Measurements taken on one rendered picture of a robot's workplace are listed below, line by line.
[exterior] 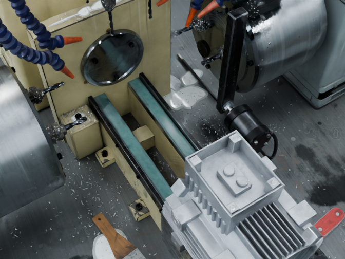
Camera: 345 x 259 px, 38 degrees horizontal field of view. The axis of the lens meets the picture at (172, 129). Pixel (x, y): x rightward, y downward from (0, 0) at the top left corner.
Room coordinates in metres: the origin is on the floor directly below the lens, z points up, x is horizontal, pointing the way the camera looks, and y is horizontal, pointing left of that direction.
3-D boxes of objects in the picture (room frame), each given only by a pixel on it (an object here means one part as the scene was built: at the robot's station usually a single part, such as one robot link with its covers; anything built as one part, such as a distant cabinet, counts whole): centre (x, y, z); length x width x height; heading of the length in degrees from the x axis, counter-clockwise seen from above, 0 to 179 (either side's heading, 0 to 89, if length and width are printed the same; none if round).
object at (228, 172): (0.39, -0.09, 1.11); 0.12 x 0.11 x 0.07; 33
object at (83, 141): (0.66, 0.21, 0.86); 0.07 x 0.06 x 0.12; 123
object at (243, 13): (0.62, -0.11, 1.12); 0.04 x 0.03 x 0.26; 33
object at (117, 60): (0.73, 0.13, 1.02); 0.15 x 0.02 x 0.15; 123
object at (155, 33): (0.79, 0.16, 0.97); 0.30 x 0.11 x 0.34; 123
